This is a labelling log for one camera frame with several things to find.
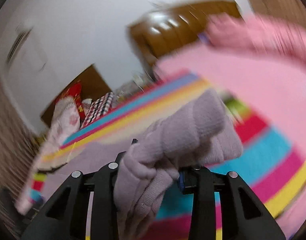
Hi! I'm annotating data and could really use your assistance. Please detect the lilac fleece pants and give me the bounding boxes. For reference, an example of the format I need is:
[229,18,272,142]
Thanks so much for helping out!
[41,88,244,240]

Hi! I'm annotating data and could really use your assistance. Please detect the rainbow striped blanket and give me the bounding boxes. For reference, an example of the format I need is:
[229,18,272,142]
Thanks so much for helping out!
[18,73,306,239]

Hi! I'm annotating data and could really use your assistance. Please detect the striped floral curtain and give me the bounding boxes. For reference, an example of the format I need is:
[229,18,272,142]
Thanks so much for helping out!
[0,81,38,239]

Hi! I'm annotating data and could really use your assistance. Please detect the pink floral folded quilt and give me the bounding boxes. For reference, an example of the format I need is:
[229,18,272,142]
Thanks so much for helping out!
[15,96,80,215]

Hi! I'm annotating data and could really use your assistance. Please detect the red black plaid sheet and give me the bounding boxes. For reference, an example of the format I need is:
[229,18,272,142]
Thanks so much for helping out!
[81,92,114,129]

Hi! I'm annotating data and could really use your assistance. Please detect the red embroidered pillow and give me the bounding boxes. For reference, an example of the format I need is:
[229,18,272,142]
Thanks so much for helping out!
[55,80,86,121]

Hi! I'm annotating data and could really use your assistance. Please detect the pink bed sheet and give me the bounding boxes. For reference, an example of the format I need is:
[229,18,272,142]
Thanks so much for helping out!
[154,42,306,239]

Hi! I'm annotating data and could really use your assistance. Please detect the dark brown flat headboard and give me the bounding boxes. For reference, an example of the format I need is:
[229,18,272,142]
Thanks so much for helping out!
[40,64,112,127]

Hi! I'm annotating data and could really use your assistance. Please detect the nightstand with floral cover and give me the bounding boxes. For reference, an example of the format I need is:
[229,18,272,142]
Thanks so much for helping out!
[113,75,154,106]

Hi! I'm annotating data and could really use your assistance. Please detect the pink crumpled quilt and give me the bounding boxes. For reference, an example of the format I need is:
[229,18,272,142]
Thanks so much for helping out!
[205,14,306,64]

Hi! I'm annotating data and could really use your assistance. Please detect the glossy brown padded headboard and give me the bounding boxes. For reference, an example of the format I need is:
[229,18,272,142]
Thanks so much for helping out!
[128,0,241,68]

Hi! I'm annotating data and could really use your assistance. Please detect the white wall air conditioner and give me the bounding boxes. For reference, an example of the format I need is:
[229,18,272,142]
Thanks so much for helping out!
[5,21,48,73]

